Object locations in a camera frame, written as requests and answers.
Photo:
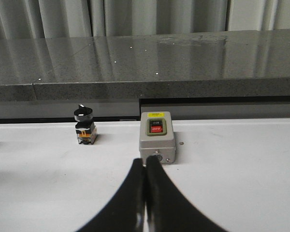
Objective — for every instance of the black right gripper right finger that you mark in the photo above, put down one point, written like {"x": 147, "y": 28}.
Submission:
{"x": 167, "y": 208}

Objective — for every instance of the black selector switch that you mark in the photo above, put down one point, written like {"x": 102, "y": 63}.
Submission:
{"x": 85, "y": 128}

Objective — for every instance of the grey curtain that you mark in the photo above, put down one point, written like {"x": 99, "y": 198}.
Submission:
{"x": 21, "y": 19}

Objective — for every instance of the grey on-off switch box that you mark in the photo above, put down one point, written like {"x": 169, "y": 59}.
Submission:
{"x": 157, "y": 137}

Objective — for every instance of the grey stone counter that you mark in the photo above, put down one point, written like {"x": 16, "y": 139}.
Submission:
{"x": 207, "y": 75}

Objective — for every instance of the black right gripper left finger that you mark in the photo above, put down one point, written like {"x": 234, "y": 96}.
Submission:
{"x": 125, "y": 211}

